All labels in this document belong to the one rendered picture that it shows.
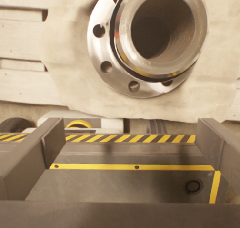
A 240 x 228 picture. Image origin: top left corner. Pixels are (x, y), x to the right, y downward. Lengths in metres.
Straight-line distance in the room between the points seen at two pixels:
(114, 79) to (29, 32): 0.25
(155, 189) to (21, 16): 0.53
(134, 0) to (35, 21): 0.36
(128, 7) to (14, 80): 0.41
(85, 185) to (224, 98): 0.40
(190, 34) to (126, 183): 0.29
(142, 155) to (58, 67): 0.31
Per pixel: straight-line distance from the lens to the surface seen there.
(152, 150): 0.34
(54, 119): 0.16
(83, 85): 0.46
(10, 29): 0.55
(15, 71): 0.56
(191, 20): 0.25
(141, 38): 0.47
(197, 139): 0.17
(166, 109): 0.48
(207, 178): 0.41
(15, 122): 0.65
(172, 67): 0.23
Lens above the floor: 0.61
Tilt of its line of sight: 73 degrees down
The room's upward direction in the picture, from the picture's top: 175 degrees counter-clockwise
